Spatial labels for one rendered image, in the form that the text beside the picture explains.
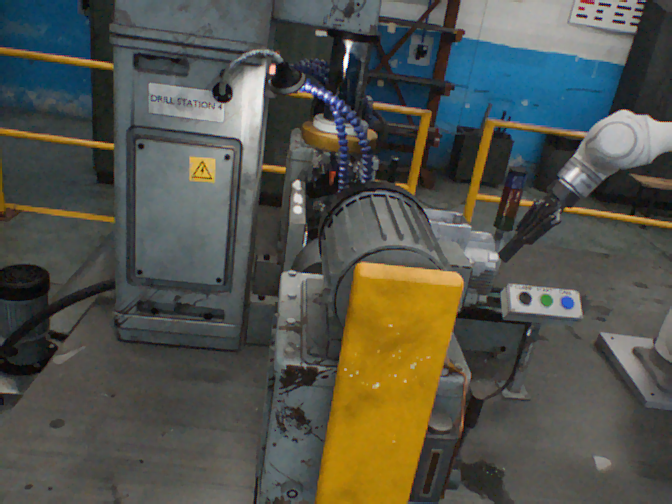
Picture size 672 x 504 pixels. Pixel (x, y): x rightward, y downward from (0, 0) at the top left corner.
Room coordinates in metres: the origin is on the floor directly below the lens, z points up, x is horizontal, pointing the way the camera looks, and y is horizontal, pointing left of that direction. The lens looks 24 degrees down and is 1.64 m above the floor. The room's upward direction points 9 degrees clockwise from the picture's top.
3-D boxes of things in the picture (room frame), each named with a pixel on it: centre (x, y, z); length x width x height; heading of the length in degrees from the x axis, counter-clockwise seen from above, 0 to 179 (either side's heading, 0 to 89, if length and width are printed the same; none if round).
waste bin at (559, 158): (6.24, -2.15, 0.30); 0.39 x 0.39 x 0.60
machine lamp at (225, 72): (1.15, 0.20, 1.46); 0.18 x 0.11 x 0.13; 97
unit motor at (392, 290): (0.79, -0.11, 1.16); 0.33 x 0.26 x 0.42; 7
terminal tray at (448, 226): (1.44, -0.26, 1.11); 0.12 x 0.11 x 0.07; 96
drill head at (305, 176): (1.74, 0.04, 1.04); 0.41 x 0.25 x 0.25; 7
